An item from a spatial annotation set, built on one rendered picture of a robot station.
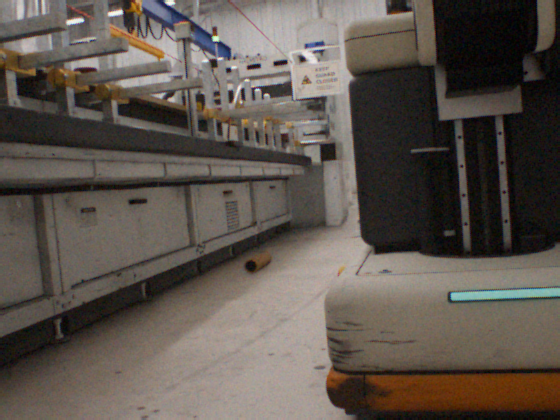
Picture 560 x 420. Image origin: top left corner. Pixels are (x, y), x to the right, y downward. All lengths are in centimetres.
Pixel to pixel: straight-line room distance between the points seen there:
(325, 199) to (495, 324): 461
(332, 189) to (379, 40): 426
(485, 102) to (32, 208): 138
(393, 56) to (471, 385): 70
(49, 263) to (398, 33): 127
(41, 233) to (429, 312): 132
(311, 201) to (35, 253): 407
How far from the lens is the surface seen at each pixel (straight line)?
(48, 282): 192
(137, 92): 191
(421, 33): 100
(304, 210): 567
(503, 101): 118
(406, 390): 99
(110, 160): 189
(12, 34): 122
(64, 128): 161
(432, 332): 96
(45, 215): 190
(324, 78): 555
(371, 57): 129
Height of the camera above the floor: 46
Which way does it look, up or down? 3 degrees down
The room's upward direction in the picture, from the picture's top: 5 degrees counter-clockwise
